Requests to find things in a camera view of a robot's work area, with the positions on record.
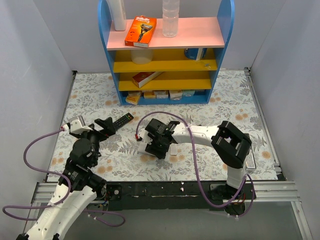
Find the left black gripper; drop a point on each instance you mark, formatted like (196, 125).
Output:
(99, 132)

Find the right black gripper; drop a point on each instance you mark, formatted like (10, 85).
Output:
(155, 139)

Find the white battery cover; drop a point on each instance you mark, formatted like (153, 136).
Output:
(173, 150)

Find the white remote control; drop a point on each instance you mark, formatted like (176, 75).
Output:
(142, 148)

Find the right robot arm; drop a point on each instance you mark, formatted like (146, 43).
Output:
(231, 144)

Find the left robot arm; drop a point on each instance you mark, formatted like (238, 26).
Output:
(77, 185)

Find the black remote control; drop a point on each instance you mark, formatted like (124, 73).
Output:
(119, 123)

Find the floral table mat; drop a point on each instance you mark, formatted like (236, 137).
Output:
(94, 96)

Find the yellow small box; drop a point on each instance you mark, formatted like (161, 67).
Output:
(133, 97)

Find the red white long box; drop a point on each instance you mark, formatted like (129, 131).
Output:
(142, 78)

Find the light blue small box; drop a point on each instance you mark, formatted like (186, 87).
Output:
(188, 93)

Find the white plastic cup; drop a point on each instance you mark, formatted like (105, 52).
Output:
(141, 56)

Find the blue shelf unit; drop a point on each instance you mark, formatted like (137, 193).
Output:
(178, 72)

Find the small clear object on shelf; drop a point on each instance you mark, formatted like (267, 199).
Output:
(207, 65)

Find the blue white can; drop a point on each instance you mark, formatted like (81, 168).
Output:
(195, 53)

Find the orange razor box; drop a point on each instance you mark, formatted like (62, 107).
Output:
(141, 32)

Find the white bottle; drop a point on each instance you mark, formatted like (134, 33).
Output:
(118, 13)

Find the clear plastic bottle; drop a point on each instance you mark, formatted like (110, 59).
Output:
(170, 17)

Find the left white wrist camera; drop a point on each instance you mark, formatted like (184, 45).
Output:
(76, 125)

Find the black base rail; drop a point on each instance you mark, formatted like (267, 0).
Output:
(162, 195)

